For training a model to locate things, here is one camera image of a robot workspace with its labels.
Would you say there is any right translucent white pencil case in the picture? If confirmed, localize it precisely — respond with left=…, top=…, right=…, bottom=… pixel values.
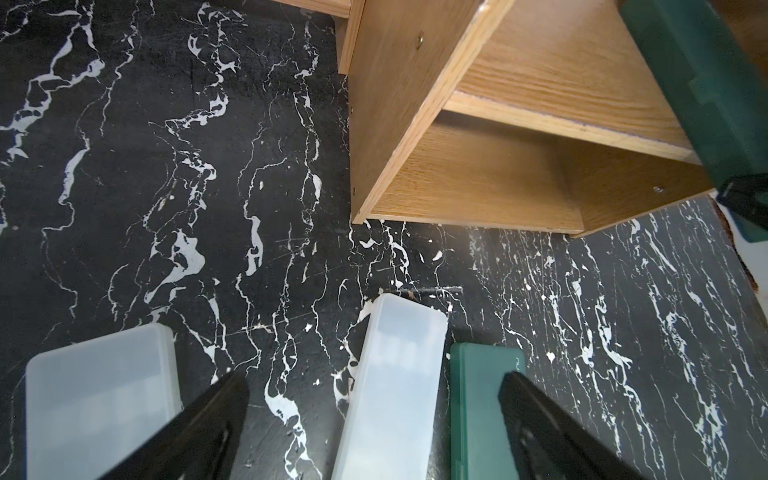
left=332, top=293, right=448, bottom=479

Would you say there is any left translucent white pencil case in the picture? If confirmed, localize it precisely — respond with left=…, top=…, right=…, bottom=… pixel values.
left=25, top=323, right=182, bottom=479

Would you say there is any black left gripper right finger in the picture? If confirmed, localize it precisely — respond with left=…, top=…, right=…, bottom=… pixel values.
left=498, top=372, right=642, bottom=479

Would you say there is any dark green pencil case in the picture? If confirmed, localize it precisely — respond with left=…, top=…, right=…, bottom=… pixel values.
left=449, top=342, right=526, bottom=480
left=620, top=0, right=767, bottom=243

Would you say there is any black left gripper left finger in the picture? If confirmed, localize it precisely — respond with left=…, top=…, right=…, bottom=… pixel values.
left=102, top=371, right=250, bottom=479

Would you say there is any translucent white pencil case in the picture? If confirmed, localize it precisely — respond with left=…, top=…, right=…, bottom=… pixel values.
left=25, top=323, right=182, bottom=479
left=332, top=293, right=448, bottom=479

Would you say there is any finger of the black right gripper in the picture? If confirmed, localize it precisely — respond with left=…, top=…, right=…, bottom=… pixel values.
left=716, top=173, right=767, bottom=229

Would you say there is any wooden three-tier shelf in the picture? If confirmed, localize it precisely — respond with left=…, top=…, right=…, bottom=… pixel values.
left=269, top=0, right=768, bottom=238

